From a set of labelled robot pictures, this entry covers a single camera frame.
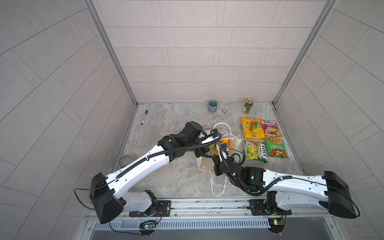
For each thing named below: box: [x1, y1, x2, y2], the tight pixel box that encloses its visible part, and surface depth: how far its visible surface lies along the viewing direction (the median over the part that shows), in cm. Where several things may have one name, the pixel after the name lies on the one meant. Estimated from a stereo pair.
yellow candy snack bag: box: [240, 117, 266, 140], surface depth 98 cm
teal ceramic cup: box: [208, 100, 218, 113], surface depth 113 cm
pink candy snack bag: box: [259, 119, 284, 138], surface depth 101 cm
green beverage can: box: [244, 98, 254, 110], surface depth 107 cm
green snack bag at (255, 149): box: [243, 139, 268, 163], surface depth 91 cm
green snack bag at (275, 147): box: [265, 137, 289, 159], surface depth 91 cm
